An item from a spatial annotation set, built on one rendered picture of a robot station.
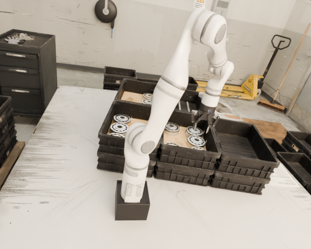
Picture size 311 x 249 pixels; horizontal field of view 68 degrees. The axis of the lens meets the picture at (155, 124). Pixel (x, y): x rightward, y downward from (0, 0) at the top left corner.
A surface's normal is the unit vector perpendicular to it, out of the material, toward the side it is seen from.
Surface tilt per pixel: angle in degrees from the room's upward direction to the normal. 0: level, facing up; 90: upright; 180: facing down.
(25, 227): 0
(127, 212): 90
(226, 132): 90
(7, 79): 90
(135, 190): 89
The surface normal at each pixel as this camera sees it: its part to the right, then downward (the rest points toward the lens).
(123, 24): 0.14, 0.52
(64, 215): 0.17, -0.85
